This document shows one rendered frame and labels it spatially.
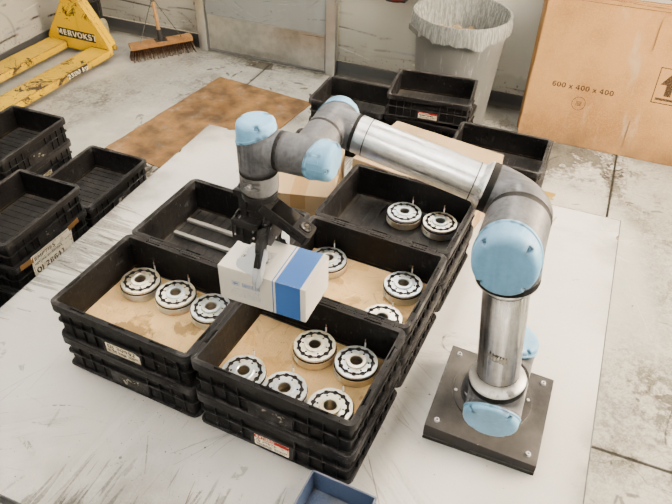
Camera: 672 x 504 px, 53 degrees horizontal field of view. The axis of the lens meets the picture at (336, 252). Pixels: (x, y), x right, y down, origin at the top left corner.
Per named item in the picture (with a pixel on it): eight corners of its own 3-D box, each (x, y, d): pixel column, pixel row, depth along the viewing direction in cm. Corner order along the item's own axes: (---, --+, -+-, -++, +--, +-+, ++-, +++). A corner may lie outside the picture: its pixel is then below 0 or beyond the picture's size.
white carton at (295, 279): (328, 286, 148) (328, 255, 142) (305, 322, 139) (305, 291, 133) (247, 262, 153) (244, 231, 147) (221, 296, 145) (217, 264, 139)
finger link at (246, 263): (235, 283, 138) (244, 240, 137) (260, 291, 137) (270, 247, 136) (228, 285, 135) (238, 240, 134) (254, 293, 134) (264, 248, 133)
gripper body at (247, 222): (250, 221, 142) (246, 173, 134) (286, 231, 139) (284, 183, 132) (232, 242, 136) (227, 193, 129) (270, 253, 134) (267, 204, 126)
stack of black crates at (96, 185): (105, 206, 320) (90, 144, 298) (159, 221, 312) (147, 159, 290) (48, 255, 292) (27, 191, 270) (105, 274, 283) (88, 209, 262)
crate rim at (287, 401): (407, 337, 156) (407, 330, 154) (353, 436, 135) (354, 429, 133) (258, 284, 168) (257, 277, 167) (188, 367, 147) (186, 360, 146)
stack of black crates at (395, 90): (470, 160, 359) (484, 80, 329) (455, 193, 335) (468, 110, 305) (395, 143, 370) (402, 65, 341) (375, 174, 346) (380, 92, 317)
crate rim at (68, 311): (258, 284, 168) (257, 277, 167) (188, 367, 147) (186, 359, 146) (130, 239, 181) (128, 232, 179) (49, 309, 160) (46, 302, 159)
